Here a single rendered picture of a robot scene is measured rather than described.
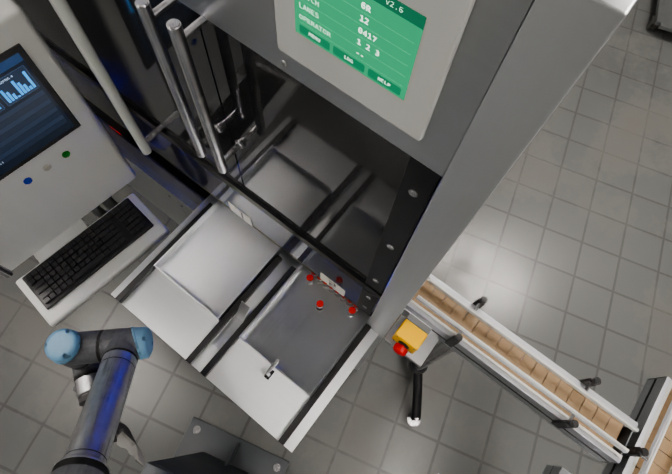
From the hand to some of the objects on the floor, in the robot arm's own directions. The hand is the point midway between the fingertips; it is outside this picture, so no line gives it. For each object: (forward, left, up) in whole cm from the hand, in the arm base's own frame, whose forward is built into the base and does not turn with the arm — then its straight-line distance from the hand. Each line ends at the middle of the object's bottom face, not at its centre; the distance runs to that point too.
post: (+62, -45, -108) cm, 132 cm away
